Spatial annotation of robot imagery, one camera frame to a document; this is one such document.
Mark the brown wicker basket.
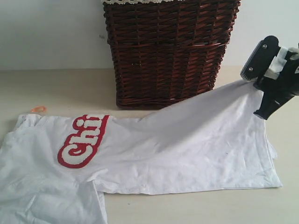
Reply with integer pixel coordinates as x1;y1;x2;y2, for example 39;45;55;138
103;0;241;109

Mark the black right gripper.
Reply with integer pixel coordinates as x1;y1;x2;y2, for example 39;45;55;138
253;51;299;120

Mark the orange neck label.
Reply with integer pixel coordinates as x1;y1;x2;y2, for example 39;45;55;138
30;106;47;113

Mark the white t-shirt with red lettering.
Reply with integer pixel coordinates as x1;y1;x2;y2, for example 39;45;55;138
0;81;282;224

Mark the white lace basket liner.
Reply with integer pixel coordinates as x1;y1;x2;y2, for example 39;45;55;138
101;0;174;5

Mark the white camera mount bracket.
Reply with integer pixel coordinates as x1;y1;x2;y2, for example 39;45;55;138
264;47;299;80

